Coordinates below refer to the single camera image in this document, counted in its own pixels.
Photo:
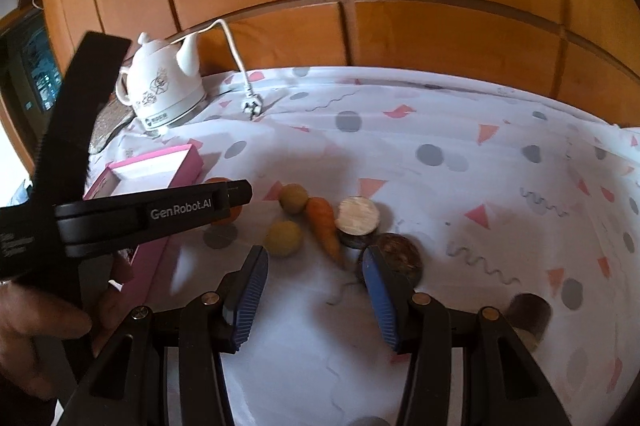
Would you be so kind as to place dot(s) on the white ceramic electric kettle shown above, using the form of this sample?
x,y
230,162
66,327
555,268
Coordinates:
x,y
160,86

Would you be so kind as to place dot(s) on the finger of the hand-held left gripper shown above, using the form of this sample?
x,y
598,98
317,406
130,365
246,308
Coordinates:
x,y
240,193

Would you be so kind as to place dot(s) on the dark round fruit half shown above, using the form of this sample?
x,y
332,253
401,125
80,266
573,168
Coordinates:
x,y
527,313

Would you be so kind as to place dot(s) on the white patterned tablecloth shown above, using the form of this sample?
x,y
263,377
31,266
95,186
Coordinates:
x,y
450,206

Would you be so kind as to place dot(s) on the pink shallow box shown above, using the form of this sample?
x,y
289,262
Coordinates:
x,y
150,166

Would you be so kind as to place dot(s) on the dark fruit half white top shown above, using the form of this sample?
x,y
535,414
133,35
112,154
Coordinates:
x,y
356,216

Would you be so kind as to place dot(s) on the orange mandarin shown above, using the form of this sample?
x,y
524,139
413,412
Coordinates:
x,y
226,216

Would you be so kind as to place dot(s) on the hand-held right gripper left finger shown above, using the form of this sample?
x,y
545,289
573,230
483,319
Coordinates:
x,y
247,301

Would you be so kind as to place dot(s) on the orange carrot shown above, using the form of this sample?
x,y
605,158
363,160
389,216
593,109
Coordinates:
x,y
322,221

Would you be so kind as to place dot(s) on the person's left hand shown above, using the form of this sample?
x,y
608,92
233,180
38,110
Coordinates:
x,y
40,331

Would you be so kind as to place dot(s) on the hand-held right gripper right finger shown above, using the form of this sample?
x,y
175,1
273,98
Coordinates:
x,y
380,301

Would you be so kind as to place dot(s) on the dark display screen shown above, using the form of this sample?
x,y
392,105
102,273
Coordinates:
x,y
30,66

